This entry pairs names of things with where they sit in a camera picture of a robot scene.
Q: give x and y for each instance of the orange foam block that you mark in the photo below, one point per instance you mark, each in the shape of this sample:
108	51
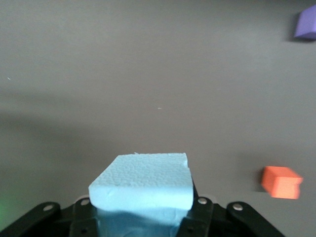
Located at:
281	184

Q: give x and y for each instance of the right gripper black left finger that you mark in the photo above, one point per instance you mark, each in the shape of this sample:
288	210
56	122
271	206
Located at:
61	219

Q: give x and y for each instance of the light blue foam block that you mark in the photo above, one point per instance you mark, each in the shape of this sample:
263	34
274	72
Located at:
143	187

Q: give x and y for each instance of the purple foam block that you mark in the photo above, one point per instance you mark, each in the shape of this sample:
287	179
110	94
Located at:
307	24

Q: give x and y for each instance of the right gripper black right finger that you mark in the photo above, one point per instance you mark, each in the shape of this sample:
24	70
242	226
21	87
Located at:
217	219

